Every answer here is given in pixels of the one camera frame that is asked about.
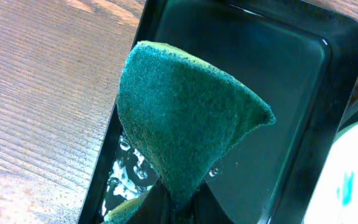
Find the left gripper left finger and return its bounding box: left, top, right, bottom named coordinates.
left=126, top=180, right=170, bottom=224

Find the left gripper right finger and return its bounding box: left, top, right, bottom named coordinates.
left=192, top=182, right=234, bottom=224

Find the mint plate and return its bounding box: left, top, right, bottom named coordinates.
left=303, top=122, right=358, bottom=224

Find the black rectangular water tray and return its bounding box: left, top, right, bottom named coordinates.
left=79, top=0, right=358, bottom=223

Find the green scrubbing sponge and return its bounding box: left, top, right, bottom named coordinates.
left=104, top=40, right=276, bottom=223

